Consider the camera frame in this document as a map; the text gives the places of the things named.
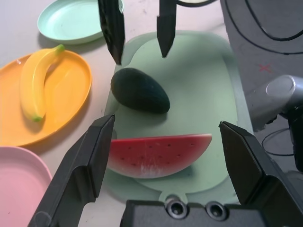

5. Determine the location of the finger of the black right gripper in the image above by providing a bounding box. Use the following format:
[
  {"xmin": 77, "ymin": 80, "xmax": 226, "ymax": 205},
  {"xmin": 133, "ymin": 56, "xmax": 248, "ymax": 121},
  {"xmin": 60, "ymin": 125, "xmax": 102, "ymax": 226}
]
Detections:
[
  {"xmin": 157, "ymin": 0, "xmax": 178, "ymax": 58},
  {"xmin": 98, "ymin": 0, "xmax": 126, "ymax": 66}
]

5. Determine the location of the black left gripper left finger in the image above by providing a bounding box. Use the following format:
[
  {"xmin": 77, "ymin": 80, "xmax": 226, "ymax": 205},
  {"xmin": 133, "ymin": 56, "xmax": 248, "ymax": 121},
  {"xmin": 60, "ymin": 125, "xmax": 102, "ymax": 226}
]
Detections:
[{"xmin": 27, "ymin": 114, "xmax": 116, "ymax": 227}]

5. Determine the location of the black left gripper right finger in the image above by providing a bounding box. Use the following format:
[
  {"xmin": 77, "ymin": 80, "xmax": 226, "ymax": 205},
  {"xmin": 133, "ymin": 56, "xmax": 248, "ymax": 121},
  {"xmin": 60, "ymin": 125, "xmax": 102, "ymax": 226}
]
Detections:
[{"xmin": 219, "ymin": 121, "xmax": 303, "ymax": 227}]

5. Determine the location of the toy dark green avocado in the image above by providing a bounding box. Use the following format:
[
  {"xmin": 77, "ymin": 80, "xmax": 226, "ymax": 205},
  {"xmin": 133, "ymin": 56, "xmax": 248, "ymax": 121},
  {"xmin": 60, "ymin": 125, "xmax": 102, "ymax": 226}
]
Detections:
[{"xmin": 110, "ymin": 68, "xmax": 170, "ymax": 114}]

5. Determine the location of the toy watermelon slice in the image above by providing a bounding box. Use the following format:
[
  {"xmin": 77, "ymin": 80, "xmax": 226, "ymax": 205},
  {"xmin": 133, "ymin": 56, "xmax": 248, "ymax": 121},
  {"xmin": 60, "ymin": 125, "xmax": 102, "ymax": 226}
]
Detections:
[{"xmin": 108, "ymin": 133, "xmax": 213, "ymax": 179}]

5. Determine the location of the toy yellow banana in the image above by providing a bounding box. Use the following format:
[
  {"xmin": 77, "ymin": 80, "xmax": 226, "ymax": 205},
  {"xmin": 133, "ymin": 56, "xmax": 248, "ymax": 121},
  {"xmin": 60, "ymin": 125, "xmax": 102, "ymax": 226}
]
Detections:
[{"xmin": 19, "ymin": 44, "xmax": 66, "ymax": 123}]

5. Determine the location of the mint green plate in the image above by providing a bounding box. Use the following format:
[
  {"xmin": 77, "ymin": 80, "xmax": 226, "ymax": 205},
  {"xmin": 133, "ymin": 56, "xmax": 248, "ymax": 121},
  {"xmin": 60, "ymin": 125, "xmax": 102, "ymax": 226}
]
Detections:
[{"xmin": 37, "ymin": 0, "xmax": 125, "ymax": 45}]

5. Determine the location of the pink plate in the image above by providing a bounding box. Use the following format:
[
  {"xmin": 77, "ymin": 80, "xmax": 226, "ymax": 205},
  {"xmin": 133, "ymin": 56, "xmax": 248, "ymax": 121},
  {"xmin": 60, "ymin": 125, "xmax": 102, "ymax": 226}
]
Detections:
[{"xmin": 0, "ymin": 146, "xmax": 53, "ymax": 227}]

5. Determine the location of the yellow plate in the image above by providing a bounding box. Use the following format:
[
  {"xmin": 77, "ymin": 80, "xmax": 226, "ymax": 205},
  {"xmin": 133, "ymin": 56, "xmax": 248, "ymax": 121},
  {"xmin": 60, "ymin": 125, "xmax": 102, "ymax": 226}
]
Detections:
[{"xmin": 0, "ymin": 49, "xmax": 93, "ymax": 147}]

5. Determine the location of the green cutting board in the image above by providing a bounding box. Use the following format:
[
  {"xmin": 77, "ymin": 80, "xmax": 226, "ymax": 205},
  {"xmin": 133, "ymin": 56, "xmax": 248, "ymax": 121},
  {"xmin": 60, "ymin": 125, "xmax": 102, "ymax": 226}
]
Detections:
[{"xmin": 102, "ymin": 30, "xmax": 254, "ymax": 206}]

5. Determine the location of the thin black floor wire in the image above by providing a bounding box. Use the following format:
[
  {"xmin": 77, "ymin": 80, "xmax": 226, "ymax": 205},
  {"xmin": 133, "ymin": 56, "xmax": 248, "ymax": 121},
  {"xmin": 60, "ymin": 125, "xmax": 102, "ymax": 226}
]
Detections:
[{"xmin": 261, "ymin": 129, "xmax": 294, "ymax": 157}]

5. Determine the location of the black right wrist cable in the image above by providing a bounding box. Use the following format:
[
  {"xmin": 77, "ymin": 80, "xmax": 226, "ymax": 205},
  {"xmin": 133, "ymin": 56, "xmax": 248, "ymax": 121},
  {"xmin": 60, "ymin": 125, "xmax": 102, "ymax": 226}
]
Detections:
[
  {"xmin": 244, "ymin": 0, "xmax": 303, "ymax": 41},
  {"xmin": 176, "ymin": 0, "xmax": 303, "ymax": 55}
]

